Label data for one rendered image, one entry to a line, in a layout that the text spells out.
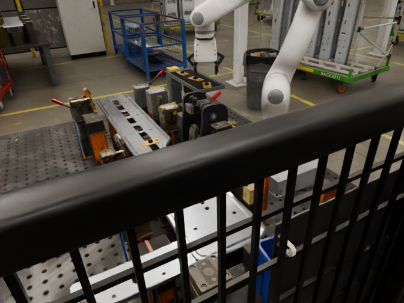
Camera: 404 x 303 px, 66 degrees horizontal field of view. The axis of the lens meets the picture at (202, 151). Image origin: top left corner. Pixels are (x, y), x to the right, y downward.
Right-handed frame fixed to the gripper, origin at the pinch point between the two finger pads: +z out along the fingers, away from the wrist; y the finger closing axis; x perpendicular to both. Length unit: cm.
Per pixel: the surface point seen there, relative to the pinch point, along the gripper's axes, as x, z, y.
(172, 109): 5.5, 14.7, 16.7
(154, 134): 16.1, 22.0, 24.9
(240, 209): 70, 22, -5
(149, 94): -8.1, 11.8, 27.8
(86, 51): -610, 107, 234
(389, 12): -487, 40, -392
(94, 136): 5, 27, 55
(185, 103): 19.0, 7.0, 10.3
